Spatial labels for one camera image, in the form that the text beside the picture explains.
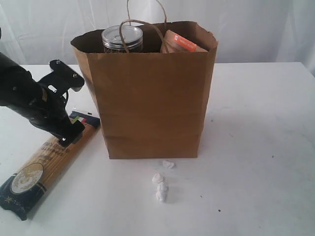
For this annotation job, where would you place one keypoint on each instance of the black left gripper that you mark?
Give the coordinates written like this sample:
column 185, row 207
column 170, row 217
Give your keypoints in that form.
column 46, row 111

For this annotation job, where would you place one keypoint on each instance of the spaghetti packet dark blue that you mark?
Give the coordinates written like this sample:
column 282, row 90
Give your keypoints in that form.
column 25, row 188

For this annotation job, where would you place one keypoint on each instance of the large brown paper bag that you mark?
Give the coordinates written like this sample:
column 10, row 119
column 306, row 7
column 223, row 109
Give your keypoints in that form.
column 151, row 104

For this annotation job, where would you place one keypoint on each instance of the brown kraft pouch orange label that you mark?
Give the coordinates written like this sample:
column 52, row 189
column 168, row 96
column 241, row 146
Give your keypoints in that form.
column 176, row 43

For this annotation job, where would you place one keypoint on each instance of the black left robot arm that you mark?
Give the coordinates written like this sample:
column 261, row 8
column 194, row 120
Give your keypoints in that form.
column 14, row 80

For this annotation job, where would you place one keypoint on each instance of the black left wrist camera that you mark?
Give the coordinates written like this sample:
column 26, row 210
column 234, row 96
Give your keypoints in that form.
column 62, row 78

